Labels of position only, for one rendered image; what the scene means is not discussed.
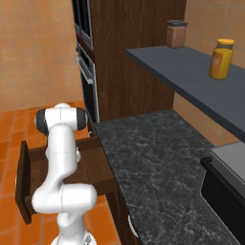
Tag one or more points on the black and silver stove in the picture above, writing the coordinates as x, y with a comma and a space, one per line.
225, 188

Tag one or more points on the tall dark wooden cabinet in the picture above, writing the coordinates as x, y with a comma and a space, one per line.
134, 73

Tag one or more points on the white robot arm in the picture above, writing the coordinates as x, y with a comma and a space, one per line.
60, 150

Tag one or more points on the brown jar with black lid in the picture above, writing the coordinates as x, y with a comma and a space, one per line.
175, 34

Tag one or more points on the open dark wooden drawer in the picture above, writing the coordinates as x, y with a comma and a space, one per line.
92, 166

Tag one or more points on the dark wooden base cabinet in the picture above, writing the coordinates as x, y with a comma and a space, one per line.
122, 217

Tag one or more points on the black built-in microwave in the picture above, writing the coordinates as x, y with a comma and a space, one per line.
83, 22

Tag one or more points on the dark grey wall shelf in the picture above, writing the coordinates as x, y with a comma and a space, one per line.
194, 83

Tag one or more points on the black built-in oven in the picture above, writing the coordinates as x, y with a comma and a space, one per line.
87, 86

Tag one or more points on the yellow jar with orange lid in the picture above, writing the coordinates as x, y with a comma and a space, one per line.
220, 60

